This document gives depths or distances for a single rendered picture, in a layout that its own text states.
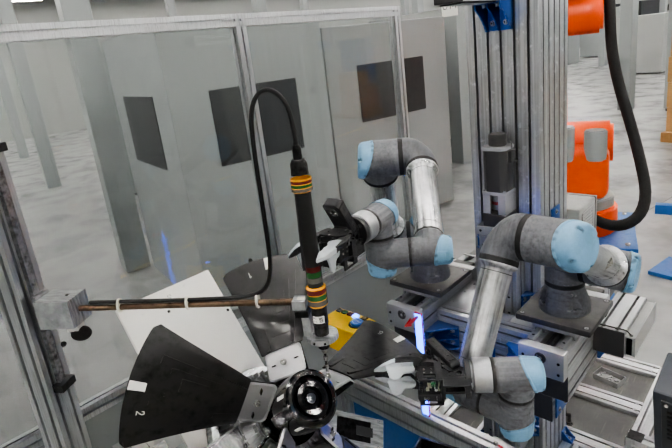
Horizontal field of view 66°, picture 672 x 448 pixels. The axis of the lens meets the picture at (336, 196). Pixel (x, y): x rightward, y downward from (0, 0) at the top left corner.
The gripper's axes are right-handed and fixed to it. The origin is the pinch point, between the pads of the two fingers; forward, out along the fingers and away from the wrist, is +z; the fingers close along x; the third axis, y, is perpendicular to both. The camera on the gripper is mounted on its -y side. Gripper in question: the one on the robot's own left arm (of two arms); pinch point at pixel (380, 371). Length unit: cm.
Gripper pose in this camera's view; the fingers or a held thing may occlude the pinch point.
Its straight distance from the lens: 126.2
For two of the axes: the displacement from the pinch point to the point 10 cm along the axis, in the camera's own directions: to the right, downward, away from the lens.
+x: 1.3, 9.2, 3.7
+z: -9.9, 0.8, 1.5
